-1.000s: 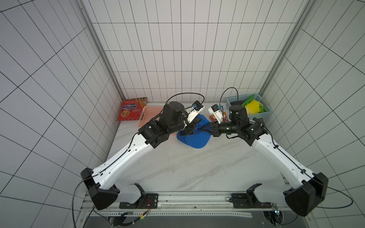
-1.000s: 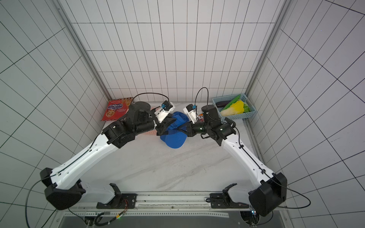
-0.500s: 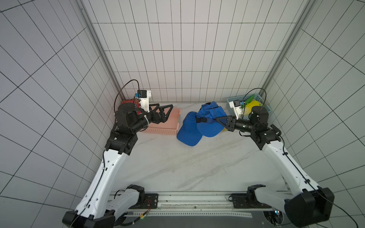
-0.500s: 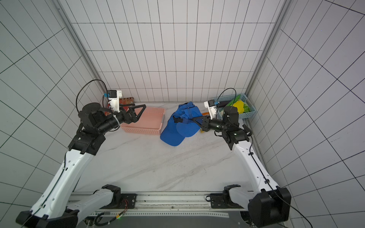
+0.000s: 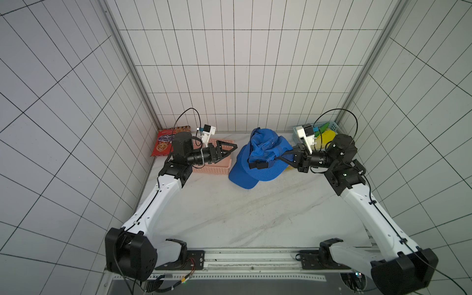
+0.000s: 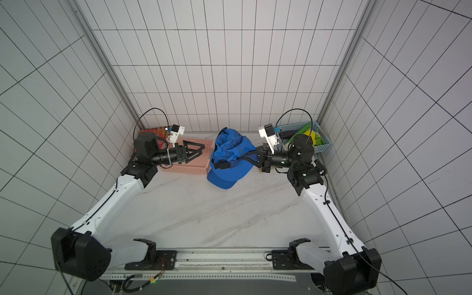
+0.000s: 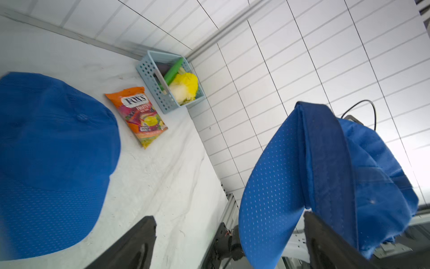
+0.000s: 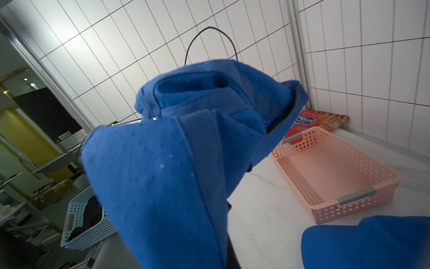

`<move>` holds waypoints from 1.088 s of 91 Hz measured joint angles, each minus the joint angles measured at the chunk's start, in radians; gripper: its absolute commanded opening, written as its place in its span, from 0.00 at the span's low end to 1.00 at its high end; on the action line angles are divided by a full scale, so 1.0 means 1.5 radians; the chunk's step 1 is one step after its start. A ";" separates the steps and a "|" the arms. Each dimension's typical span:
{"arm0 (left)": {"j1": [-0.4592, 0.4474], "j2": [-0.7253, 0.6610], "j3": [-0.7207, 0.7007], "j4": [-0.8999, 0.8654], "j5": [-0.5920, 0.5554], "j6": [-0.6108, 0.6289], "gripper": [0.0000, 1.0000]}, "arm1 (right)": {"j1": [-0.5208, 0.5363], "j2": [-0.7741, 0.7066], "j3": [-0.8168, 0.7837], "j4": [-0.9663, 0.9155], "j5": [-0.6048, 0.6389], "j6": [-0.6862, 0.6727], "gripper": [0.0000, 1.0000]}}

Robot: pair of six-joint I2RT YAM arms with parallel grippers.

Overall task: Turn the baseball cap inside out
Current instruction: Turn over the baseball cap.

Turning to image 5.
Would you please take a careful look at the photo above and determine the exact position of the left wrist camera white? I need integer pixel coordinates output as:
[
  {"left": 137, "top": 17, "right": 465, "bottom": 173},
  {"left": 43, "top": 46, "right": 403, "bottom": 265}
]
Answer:
[{"left": 198, "top": 124, "right": 216, "bottom": 148}]

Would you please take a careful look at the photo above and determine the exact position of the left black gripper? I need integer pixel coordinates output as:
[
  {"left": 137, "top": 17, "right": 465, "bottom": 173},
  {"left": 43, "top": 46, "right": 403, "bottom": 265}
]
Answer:
[{"left": 188, "top": 140, "right": 238, "bottom": 165}]

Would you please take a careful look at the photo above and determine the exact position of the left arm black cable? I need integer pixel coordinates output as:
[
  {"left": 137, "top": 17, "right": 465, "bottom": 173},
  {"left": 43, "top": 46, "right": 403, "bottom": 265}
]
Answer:
[{"left": 110, "top": 107, "right": 203, "bottom": 295}]

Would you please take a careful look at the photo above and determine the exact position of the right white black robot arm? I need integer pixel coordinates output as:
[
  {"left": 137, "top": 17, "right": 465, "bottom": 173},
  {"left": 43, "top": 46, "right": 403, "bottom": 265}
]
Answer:
[{"left": 279, "top": 134, "right": 439, "bottom": 295}]

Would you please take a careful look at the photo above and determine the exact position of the pink plastic basket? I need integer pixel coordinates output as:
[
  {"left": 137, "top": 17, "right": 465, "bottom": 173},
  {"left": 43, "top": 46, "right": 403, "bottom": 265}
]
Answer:
[{"left": 192, "top": 138, "right": 235, "bottom": 175}]

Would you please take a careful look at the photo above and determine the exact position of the green toy cucumber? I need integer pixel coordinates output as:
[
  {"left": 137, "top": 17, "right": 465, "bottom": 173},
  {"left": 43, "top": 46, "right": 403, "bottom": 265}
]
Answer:
[{"left": 313, "top": 122, "right": 329, "bottom": 137}]

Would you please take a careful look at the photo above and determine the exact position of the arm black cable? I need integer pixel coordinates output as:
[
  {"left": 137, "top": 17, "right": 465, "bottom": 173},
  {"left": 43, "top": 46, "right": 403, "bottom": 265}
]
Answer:
[
  {"left": 110, "top": 107, "right": 203, "bottom": 295},
  {"left": 312, "top": 108, "right": 469, "bottom": 295}
]

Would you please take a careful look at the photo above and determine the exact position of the red cookie snack bag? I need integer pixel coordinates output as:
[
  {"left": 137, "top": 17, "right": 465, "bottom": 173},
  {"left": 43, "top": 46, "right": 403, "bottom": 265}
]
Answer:
[{"left": 151, "top": 125, "right": 191, "bottom": 157}]

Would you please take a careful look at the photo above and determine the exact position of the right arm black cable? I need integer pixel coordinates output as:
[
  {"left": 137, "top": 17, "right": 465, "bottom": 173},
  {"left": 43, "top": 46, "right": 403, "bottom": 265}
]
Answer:
[{"left": 312, "top": 108, "right": 469, "bottom": 295}]

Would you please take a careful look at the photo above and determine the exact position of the light blue plastic basket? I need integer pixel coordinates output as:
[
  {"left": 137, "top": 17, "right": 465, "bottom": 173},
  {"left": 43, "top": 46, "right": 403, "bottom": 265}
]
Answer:
[{"left": 293, "top": 121, "right": 344, "bottom": 143}]

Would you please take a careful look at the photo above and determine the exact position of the aluminium mounting rail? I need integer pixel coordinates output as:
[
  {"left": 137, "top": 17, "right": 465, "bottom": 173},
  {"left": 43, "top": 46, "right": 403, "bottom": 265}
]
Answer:
[{"left": 103, "top": 246, "right": 392, "bottom": 283}]

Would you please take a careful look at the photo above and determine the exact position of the yellow toy cabbage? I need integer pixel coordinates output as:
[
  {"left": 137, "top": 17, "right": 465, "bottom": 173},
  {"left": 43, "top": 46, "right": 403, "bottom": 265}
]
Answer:
[{"left": 320, "top": 129, "right": 337, "bottom": 149}]

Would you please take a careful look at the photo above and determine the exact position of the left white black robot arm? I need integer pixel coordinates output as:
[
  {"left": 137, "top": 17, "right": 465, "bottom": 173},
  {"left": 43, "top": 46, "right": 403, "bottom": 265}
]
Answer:
[{"left": 104, "top": 132, "right": 237, "bottom": 281}]

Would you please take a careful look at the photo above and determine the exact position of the blue baseball cap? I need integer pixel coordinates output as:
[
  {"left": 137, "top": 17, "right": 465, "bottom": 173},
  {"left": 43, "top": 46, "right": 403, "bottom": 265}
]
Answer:
[{"left": 229, "top": 143, "right": 288, "bottom": 189}]

